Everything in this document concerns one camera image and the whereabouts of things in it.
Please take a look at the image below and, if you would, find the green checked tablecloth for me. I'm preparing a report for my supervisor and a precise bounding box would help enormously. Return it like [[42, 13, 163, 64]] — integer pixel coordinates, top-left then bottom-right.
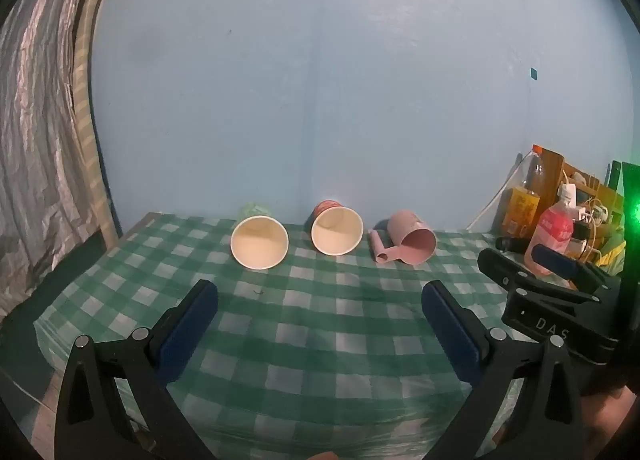
[[33, 212, 546, 460]]

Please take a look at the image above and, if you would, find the black cylindrical object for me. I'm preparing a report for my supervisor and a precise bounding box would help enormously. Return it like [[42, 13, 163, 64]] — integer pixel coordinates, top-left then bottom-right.
[[495, 237, 532, 253]]

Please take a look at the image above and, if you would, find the orange-capped bottle with yellow label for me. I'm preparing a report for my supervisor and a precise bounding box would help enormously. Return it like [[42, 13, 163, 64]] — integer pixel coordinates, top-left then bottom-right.
[[500, 144, 547, 239]]

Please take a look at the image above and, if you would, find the pink liquid bottle white cap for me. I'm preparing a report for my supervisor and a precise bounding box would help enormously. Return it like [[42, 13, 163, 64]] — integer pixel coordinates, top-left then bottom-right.
[[524, 183, 577, 277]]

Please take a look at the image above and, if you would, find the white charger plug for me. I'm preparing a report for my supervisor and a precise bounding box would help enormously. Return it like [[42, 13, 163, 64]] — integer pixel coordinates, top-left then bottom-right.
[[573, 206, 609, 225]]

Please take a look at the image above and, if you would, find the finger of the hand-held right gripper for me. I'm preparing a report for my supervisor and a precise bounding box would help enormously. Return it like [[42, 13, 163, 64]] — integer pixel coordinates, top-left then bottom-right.
[[531, 244, 610, 291], [477, 248, 602, 305]]

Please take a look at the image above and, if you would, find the pink plastic cup with handle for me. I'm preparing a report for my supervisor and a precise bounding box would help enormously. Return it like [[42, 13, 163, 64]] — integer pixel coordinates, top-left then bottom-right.
[[369, 210, 437, 266]]

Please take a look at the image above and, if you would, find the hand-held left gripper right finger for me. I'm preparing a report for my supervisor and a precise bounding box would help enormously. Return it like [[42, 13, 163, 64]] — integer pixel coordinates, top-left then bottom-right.
[[421, 281, 583, 460]]

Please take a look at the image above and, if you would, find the wooden rack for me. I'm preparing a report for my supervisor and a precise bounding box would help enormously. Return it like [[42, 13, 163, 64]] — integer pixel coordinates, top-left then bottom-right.
[[541, 149, 627, 263]]

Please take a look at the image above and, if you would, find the green paper cup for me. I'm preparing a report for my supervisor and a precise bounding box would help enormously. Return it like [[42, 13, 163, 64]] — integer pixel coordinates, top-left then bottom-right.
[[230, 203, 290, 271]]

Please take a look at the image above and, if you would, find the silver grey curtain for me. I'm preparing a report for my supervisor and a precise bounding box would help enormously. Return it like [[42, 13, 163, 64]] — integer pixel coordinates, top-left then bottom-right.
[[0, 0, 108, 323]]

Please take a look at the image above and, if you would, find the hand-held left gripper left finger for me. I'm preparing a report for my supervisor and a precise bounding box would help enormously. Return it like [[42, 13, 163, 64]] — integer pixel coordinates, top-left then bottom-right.
[[54, 280, 219, 460]]

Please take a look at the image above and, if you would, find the red paper cup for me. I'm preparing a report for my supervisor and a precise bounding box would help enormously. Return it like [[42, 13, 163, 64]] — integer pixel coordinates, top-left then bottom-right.
[[306, 200, 364, 257]]

